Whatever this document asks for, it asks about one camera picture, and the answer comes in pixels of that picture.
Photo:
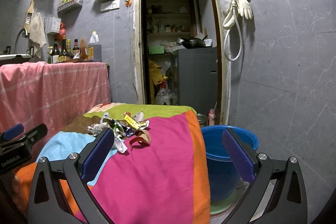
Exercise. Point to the wooden cutting board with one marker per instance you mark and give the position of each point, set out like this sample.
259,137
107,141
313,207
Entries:
29,15

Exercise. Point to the wrapper pile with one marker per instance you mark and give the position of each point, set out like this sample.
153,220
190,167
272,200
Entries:
120,128

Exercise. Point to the pink checked cloth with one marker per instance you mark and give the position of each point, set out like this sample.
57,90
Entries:
53,94

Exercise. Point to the pink bottle on floor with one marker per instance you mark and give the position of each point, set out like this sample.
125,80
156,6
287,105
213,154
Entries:
211,117

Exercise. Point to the green box on shelf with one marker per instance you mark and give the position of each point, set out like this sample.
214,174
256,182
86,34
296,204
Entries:
156,50

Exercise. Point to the dark soy sauce bottle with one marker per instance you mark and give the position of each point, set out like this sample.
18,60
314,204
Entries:
63,55

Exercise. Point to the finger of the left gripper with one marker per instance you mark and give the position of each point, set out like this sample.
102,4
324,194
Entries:
34,135
12,133

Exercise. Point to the white wall socket plate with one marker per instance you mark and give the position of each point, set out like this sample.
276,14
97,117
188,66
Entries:
110,5

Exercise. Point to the colourful patchwork cloth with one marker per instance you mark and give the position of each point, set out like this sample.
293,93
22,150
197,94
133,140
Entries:
165,181

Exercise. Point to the yellow wrapper strip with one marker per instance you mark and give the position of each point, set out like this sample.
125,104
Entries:
131,122

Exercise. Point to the beige hanging towel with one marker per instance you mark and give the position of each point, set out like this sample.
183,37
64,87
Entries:
37,34

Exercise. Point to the dark grey cabinet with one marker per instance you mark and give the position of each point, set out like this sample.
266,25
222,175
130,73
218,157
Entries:
195,78

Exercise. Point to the grey wall spice shelf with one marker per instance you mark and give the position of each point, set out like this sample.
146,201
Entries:
69,6

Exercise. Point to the brown curled paper strip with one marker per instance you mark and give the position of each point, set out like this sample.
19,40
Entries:
142,139

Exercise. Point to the orange wall hook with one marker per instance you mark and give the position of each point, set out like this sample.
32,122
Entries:
128,3

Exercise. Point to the blue plastic bucket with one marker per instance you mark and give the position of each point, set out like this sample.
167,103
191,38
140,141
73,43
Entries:
223,176

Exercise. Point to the black wok pan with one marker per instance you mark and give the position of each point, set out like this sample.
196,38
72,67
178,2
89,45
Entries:
192,43

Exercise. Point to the steel bowl on floor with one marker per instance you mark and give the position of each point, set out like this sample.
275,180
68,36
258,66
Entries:
203,120

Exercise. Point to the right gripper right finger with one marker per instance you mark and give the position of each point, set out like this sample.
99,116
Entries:
287,202

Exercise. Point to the white rubber gloves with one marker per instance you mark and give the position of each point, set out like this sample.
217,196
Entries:
236,8

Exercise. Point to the yellow bag in closet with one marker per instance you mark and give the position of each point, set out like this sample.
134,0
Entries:
156,78

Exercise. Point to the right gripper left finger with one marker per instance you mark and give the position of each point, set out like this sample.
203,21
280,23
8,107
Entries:
47,200

